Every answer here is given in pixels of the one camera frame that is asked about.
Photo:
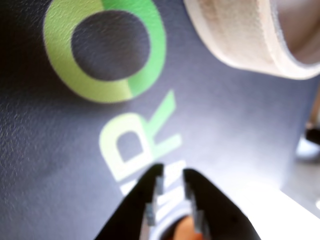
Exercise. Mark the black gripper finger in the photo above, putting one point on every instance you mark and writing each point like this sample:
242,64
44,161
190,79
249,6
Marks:
135,200
217,215

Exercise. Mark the orange flower-shaped plush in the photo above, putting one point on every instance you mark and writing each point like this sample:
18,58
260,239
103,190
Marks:
180,228

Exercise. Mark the round wooden box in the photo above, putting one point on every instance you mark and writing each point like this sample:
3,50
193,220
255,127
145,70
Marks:
237,37

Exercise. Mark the dark mat with green logo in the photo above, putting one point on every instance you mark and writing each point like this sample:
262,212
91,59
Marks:
50,150

